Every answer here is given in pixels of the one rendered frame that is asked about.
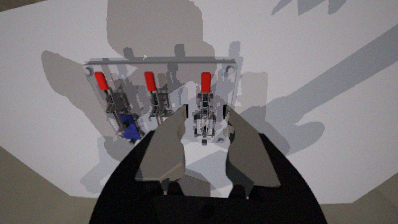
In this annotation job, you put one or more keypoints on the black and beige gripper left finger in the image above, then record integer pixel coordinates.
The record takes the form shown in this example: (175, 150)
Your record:
(146, 172)

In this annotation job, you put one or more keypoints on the dark blue flat plate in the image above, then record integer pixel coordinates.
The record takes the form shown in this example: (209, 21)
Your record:
(132, 131)

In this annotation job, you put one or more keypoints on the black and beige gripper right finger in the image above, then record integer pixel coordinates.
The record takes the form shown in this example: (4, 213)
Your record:
(266, 174)

